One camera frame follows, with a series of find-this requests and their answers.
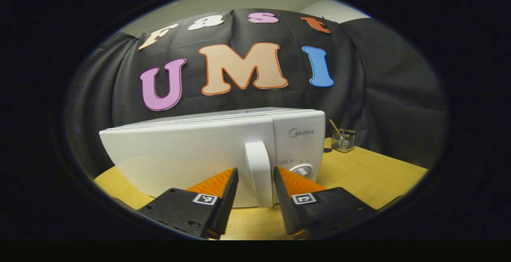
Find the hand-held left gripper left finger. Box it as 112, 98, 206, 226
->
137, 168, 239, 240

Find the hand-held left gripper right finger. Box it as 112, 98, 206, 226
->
273, 166, 378, 240

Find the white microwave oven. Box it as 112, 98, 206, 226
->
99, 107, 326, 208

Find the wire holder with wooden stick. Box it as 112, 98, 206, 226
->
329, 119, 356, 153

